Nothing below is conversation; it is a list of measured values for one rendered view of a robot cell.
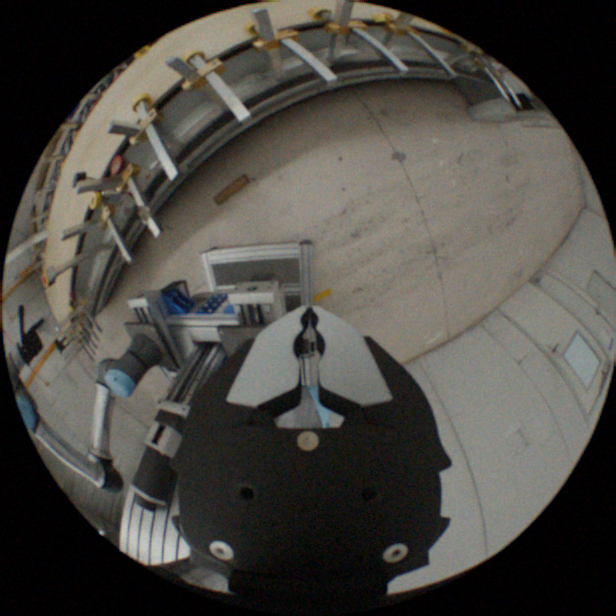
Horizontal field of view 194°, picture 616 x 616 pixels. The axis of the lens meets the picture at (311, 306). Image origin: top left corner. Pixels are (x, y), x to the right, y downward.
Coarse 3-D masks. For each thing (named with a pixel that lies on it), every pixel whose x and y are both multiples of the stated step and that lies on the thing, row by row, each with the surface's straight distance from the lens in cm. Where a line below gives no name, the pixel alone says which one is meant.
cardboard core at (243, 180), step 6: (240, 180) 146; (246, 180) 146; (228, 186) 150; (234, 186) 148; (240, 186) 148; (222, 192) 151; (228, 192) 149; (234, 192) 150; (216, 198) 153; (222, 198) 152
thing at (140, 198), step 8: (128, 160) 105; (128, 184) 96; (136, 184) 93; (136, 192) 91; (136, 200) 90; (144, 200) 88; (152, 216) 84; (152, 224) 82; (160, 224) 83; (160, 232) 81
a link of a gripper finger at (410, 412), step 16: (368, 336) 10; (384, 352) 9; (384, 368) 8; (400, 368) 8; (400, 384) 8; (416, 384) 8; (400, 400) 7; (416, 400) 8; (368, 416) 7; (384, 416) 7; (400, 416) 7; (416, 416) 7; (432, 416) 7; (416, 432) 7; (432, 432) 7; (432, 448) 7; (448, 464) 7; (368, 496) 6
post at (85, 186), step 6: (84, 180) 90; (90, 180) 91; (96, 180) 92; (102, 180) 93; (108, 180) 94; (114, 180) 96; (120, 180) 97; (78, 186) 87; (84, 186) 87; (90, 186) 89; (96, 186) 91; (102, 186) 93; (108, 186) 95; (114, 186) 97; (120, 186) 99; (78, 192) 88; (84, 192) 90
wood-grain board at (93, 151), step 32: (288, 0) 140; (320, 0) 138; (192, 32) 135; (224, 32) 111; (160, 64) 121; (128, 96) 124; (160, 96) 96; (96, 128) 144; (96, 160) 124; (64, 192) 178; (96, 192) 120; (64, 224) 173; (64, 256) 183; (64, 288) 211
